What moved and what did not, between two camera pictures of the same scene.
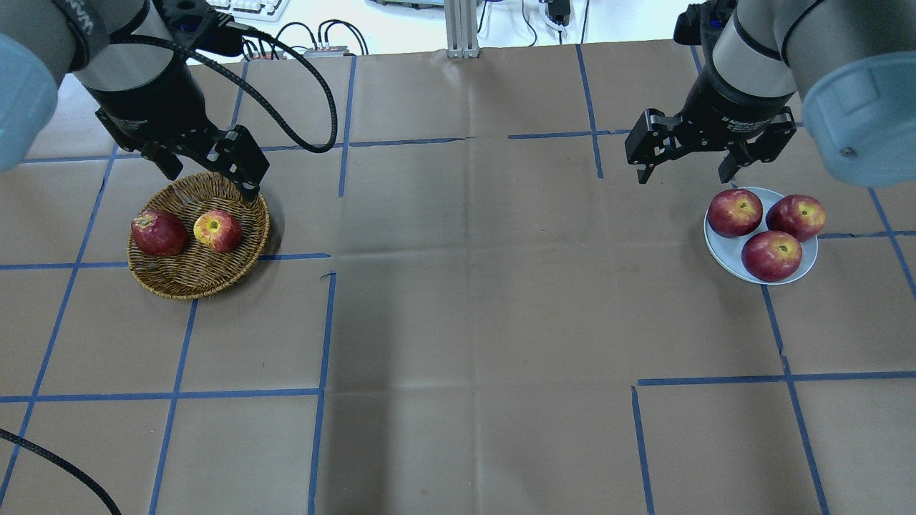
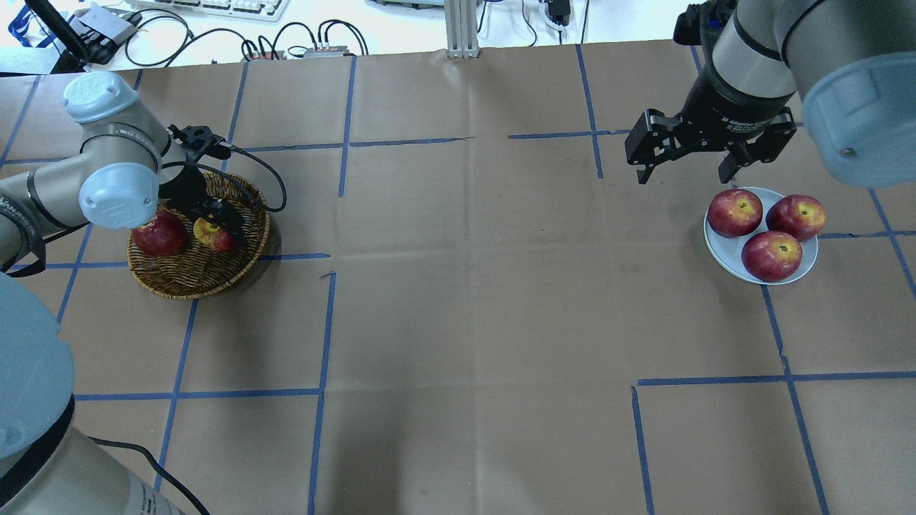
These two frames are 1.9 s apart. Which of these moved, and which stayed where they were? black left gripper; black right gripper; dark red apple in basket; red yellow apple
Moved: black left gripper
Stayed: red yellow apple; black right gripper; dark red apple in basket
